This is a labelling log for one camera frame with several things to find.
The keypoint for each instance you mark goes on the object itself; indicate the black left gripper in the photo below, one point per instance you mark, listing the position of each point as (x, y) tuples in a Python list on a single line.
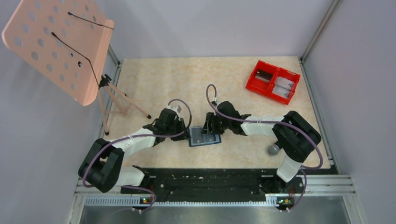
[(183, 136)]

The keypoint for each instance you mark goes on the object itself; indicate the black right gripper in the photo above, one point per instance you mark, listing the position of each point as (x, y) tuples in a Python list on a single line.
[(208, 129)]

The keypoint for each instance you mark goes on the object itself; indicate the blue leather card holder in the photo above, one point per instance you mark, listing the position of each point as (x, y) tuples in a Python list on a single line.
[(201, 144)]

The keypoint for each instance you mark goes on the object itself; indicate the black credit card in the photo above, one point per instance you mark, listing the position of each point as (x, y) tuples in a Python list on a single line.
[(263, 76), (196, 136), (212, 139)]

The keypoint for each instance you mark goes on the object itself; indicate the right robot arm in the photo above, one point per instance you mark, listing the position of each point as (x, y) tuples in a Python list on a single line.
[(293, 133)]

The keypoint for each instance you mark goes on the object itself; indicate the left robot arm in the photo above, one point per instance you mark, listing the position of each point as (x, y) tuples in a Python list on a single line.
[(101, 167)]

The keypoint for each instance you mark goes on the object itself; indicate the red double bin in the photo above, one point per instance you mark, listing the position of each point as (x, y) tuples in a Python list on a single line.
[(265, 89)]

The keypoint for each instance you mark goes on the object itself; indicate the black microphone grey head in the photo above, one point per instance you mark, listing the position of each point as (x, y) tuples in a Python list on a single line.
[(274, 149)]

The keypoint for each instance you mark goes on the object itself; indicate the pink music stand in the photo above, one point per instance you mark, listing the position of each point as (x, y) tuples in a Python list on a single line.
[(66, 41)]

